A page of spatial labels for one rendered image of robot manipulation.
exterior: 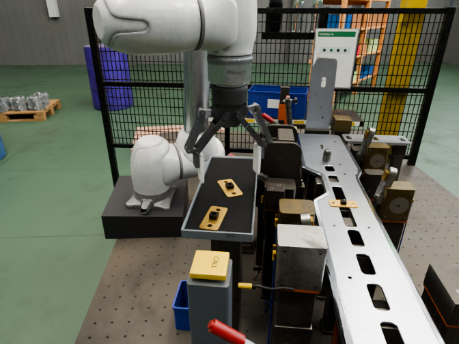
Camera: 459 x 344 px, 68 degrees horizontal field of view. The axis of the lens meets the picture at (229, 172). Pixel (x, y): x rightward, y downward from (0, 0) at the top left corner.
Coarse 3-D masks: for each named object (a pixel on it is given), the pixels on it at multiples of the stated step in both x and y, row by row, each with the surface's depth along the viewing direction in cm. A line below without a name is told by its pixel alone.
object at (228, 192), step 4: (220, 180) 84; (224, 180) 84; (228, 180) 84; (232, 180) 84; (220, 184) 82; (224, 184) 82; (228, 184) 81; (232, 184) 80; (224, 188) 80; (228, 188) 80; (232, 188) 80; (236, 188) 80; (224, 192) 79; (228, 192) 78; (232, 192) 78; (236, 192) 78; (240, 192) 78; (228, 196) 77; (232, 196) 77; (236, 196) 77
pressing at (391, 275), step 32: (320, 160) 135; (352, 160) 135; (352, 192) 111; (320, 224) 95; (352, 256) 83; (384, 256) 83; (352, 288) 73; (384, 288) 73; (416, 288) 74; (352, 320) 66; (384, 320) 66; (416, 320) 66
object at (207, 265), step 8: (200, 256) 59; (208, 256) 59; (216, 256) 59; (224, 256) 59; (192, 264) 57; (200, 264) 57; (208, 264) 57; (216, 264) 57; (224, 264) 57; (192, 272) 55; (200, 272) 55; (208, 272) 55; (216, 272) 55; (224, 272) 55; (224, 280) 55
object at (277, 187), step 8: (272, 184) 95; (280, 184) 95; (272, 192) 92; (280, 192) 92; (272, 200) 93; (272, 208) 94; (272, 216) 96; (272, 224) 97; (272, 232) 98; (272, 240) 100; (264, 248) 101; (272, 248) 101; (264, 256) 102; (272, 256) 102; (264, 264) 104; (272, 264) 103; (264, 272) 105; (272, 272) 105; (264, 280) 106; (264, 296) 109
